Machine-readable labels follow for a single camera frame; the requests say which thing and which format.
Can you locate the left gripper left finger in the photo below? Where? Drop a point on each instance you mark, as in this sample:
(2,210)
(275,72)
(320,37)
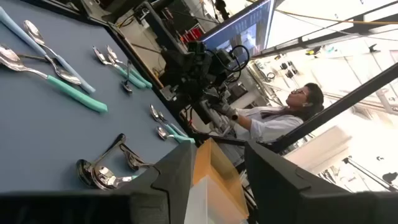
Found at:
(93,208)

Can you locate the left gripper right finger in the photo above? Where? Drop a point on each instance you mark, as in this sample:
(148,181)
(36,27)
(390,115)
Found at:
(311,205)

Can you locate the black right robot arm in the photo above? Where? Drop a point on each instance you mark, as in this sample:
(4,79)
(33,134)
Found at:
(214,109)

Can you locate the red storage box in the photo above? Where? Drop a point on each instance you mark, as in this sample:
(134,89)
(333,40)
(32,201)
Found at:
(192,35)

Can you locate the person's hand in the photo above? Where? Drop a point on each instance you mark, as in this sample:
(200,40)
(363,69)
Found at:
(228,112)

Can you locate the black stand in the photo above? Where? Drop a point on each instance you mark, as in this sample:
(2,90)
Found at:
(367,172)

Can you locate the blue screen monitor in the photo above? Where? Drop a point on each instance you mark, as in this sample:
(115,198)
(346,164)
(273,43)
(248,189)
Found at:
(245,28)

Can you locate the blue table mat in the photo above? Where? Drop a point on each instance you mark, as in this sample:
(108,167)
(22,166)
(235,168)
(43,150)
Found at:
(46,140)

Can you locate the person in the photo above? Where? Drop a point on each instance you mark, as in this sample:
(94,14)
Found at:
(270,124)

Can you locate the orange plastic container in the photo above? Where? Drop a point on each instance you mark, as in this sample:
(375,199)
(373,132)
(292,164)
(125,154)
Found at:
(214,165)

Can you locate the black diagonal frame strut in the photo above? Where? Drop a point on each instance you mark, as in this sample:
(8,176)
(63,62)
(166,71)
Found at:
(335,105)

